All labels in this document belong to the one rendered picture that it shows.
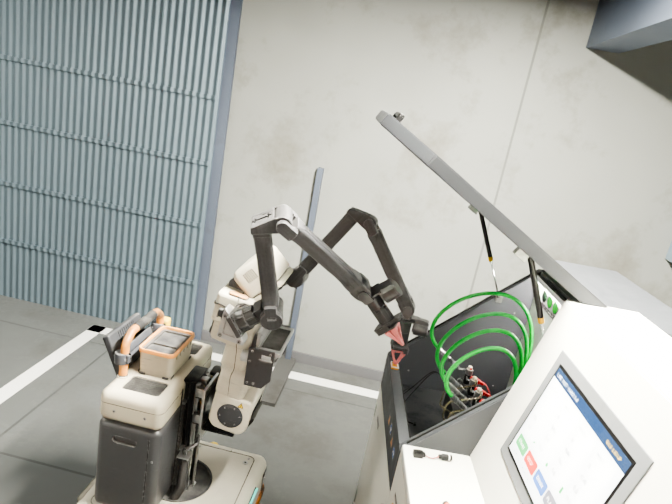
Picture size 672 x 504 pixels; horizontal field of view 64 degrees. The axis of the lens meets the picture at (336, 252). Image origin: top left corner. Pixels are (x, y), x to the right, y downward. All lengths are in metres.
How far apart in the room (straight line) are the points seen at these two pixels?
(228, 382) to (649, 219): 2.94
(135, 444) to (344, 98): 2.48
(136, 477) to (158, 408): 0.32
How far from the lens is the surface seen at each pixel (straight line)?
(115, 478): 2.41
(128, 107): 4.17
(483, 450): 1.82
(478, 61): 3.76
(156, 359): 2.26
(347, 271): 1.77
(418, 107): 3.73
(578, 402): 1.48
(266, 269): 1.76
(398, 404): 2.09
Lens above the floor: 2.00
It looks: 16 degrees down
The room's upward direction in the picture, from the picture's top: 11 degrees clockwise
